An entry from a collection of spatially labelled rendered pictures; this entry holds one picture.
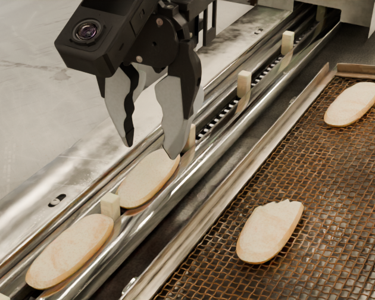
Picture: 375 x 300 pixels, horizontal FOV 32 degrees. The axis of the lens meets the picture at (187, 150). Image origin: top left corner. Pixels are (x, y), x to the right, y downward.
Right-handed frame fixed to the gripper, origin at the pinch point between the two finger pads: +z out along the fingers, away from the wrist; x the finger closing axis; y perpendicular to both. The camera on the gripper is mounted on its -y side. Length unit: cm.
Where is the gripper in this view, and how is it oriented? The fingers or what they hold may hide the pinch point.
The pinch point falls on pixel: (146, 144)
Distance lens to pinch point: 60.1
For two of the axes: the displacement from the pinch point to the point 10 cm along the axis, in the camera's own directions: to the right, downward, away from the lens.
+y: 4.4, -4.9, 7.5
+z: -0.1, 8.4, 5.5
